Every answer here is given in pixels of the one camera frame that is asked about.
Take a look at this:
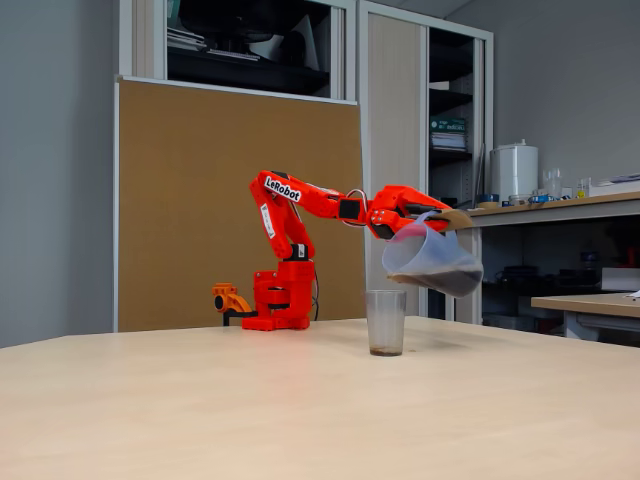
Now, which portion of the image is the low desk with wooden top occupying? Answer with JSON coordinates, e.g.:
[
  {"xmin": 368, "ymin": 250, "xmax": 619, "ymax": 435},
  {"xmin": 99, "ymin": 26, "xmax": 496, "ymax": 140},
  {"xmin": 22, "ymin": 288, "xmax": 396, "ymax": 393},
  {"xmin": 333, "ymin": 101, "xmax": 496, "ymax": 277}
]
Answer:
[{"xmin": 530, "ymin": 292, "xmax": 640, "ymax": 341}]

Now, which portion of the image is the brown pin board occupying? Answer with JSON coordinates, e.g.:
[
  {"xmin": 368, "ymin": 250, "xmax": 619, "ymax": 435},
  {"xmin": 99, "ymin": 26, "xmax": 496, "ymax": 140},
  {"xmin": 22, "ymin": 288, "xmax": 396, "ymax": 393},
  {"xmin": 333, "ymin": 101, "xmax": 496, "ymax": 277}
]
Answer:
[{"xmin": 113, "ymin": 74, "xmax": 366, "ymax": 334}]

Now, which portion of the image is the translucent jug with cardboard handle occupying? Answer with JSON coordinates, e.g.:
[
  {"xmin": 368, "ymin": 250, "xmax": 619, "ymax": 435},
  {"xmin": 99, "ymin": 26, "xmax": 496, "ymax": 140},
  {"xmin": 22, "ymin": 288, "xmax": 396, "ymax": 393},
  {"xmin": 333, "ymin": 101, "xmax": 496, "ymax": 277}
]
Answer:
[{"xmin": 381, "ymin": 208, "xmax": 485, "ymax": 300}]

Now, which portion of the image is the grey shelving cabinet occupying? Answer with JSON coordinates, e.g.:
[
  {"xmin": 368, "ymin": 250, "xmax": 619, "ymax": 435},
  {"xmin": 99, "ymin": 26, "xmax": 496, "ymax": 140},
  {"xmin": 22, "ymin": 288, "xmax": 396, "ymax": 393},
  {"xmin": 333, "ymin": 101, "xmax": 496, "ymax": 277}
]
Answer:
[{"xmin": 118, "ymin": 0, "xmax": 495, "ymax": 321}]

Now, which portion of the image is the clear glass beaker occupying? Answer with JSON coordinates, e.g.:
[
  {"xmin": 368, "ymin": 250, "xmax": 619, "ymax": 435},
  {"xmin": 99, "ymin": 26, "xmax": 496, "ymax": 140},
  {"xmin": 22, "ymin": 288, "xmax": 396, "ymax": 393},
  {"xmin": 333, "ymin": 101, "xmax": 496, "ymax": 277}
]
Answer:
[{"xmin": 543, "ymin": 168, "xmax": 563, "ymax": 199}]

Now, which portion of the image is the white flat box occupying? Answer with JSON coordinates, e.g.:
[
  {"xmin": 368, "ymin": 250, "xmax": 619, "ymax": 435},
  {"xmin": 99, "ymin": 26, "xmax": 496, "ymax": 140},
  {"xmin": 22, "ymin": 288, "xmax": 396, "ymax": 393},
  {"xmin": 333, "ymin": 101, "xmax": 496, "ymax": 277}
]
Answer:
[{"xmin": 602, "ymin": 267, "xmax": 640, "ymax": 292}]

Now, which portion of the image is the orange table clamp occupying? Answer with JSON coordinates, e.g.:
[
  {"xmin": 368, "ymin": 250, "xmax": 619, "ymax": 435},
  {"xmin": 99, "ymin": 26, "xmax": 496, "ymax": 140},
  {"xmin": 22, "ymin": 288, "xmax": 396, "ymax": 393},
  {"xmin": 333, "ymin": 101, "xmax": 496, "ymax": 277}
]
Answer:
[{"xmin": 211, "ymin": 282, "xmax": 259, "ymax": 327}]

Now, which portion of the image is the white cylindrical appliance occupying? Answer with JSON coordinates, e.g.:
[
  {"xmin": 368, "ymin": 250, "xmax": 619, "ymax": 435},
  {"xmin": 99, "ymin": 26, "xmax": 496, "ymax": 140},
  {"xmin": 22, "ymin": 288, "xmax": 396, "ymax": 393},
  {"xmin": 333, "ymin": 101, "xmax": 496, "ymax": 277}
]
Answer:
[{"xmin": 489, "ymin": 139, "xmax": 540, "ymax": 204}]

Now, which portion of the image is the stack of grey books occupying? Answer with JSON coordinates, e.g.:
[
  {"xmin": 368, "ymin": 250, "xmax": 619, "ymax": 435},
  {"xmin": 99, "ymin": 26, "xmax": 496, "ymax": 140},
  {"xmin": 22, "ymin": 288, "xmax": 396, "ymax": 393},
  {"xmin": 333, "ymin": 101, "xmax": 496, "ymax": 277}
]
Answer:
[{"xmin": 167, "ymin": 27, "xmax": 208, "ymax": 52}]

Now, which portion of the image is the pile of documents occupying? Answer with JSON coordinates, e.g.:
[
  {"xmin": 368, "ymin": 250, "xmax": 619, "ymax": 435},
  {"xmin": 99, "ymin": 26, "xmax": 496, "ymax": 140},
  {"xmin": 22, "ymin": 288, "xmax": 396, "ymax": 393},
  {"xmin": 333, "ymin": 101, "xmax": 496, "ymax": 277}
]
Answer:
[{"xmin": 588, "ymin": 173, "xmax": 640, "ymax": 198}]

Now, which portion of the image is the grey workbench with wooden top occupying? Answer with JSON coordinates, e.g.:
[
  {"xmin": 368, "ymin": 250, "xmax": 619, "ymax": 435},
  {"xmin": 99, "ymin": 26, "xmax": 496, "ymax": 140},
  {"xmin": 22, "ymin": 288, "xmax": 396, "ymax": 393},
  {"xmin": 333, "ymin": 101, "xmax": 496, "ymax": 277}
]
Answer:
[{"xmin": 443, "ymin": 191, "xmax": 640, "ymax": 326}]

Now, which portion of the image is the green box file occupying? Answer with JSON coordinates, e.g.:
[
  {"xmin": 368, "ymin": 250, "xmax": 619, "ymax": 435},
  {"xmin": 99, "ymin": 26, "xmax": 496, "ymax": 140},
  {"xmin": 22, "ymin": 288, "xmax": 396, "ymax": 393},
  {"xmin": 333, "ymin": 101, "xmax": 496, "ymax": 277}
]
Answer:
[{"xmin": 430, "ymin": 117, "xmax": 467, "ymax": 134}]

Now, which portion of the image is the stack of papers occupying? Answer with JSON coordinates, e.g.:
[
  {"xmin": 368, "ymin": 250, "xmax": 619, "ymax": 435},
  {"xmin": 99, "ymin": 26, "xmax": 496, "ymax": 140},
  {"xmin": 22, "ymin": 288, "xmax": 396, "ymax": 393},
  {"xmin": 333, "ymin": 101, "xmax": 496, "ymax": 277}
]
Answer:
[{"xmin": 430, "ymin": 132, "xmax": 469, "ymax": 152}]

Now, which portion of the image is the clear drinking glass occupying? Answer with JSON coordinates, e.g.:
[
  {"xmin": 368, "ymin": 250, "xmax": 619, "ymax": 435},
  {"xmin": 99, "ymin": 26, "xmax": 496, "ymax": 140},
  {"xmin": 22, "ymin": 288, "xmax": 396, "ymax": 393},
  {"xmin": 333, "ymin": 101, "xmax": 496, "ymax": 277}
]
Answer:
[{"xmin": 364, "ymin": 289, "xmax": 407, "ymax": 357}]

